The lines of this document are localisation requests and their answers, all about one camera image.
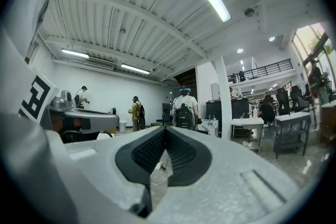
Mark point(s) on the round smoke detector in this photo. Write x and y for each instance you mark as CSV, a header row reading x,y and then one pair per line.
x,y
249,12

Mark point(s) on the white pillar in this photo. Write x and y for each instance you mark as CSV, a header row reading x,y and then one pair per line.
x,y
223,99

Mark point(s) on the white box appliance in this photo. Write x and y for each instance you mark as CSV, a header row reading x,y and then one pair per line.
x,y
215,90

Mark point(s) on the dark wooden vanity cabinet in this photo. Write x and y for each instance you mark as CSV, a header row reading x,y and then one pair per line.
x,y
328,123

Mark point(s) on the black cabinet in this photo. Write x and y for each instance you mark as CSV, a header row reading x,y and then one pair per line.
x,y
239,110

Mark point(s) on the large glass window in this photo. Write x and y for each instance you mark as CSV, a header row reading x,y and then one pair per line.
x,y
307,42

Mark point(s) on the dark wooden staircase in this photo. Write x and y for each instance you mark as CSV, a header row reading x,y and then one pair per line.
x,y
187,78

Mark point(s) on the black backpack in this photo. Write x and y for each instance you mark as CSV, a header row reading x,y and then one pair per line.
x,y
183,116

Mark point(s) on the white bin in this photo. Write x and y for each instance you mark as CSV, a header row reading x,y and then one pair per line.
x,y
122,126

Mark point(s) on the black railing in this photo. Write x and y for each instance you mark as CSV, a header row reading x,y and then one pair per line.
x,y
273,66

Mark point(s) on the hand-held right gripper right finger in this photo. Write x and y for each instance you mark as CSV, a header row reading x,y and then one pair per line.
x,y
223,191

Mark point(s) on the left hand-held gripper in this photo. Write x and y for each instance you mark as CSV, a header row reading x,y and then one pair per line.
x,y
39,97

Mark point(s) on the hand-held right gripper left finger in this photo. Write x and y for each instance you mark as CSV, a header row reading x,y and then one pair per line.
x,y
110,160

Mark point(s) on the dark-framed side table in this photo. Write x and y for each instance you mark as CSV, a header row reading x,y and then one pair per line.
x,y
291,116

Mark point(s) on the black office chair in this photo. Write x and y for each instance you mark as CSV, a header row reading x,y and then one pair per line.
x,y
281,97
296,94

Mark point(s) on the marble-pattern white cabinet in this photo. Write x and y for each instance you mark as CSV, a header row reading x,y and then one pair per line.
x,y
210,126

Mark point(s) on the white ceiling air conditioner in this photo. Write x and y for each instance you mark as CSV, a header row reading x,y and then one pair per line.
x,y
99,63

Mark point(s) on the round ceiling downlight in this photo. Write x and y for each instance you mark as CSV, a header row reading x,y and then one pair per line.
x,y
271,38
240,50

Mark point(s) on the white pump bottle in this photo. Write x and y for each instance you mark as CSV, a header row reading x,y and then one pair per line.
x,y
254,112

